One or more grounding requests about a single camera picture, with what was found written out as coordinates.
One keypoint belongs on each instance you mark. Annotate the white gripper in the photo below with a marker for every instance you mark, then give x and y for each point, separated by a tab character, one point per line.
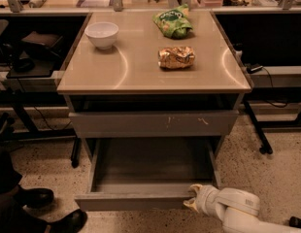
207	197

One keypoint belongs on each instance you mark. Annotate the grey drawer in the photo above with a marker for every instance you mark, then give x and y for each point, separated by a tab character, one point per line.
129	174
153	124

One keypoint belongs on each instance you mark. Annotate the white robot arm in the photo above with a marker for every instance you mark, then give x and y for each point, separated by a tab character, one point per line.
236	209

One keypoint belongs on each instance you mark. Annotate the grey top drawer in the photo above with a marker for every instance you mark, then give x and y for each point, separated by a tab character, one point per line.
153	124

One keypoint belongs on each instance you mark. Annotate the grey drawer cabinet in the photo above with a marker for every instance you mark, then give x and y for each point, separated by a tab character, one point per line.
127	77

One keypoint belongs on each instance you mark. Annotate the black table leg right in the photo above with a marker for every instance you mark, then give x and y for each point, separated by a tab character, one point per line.
265	146

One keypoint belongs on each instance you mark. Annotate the black table leg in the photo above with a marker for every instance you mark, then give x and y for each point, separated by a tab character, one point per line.
265	146
75	154

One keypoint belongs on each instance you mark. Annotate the black shoe lower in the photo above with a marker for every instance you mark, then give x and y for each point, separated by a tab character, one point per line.
72	223

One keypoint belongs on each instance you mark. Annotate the black shoe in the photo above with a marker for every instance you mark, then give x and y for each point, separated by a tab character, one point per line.
34	198
72	223

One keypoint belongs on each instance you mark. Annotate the black table leg left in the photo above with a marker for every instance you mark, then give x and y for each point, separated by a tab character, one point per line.
75	154

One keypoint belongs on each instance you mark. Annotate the golden brown snack bag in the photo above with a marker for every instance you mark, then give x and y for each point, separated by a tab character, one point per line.
176	57

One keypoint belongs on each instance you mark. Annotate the black power adapter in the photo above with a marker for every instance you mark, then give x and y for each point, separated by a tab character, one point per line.
253	68

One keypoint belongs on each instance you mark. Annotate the black shoe upper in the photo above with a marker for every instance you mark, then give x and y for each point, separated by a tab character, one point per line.
34	198

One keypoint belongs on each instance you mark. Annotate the green chip bag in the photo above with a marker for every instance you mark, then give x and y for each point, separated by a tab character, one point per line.
174	23

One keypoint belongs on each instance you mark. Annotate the white ceramic bowl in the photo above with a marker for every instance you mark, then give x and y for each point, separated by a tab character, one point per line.
102	34

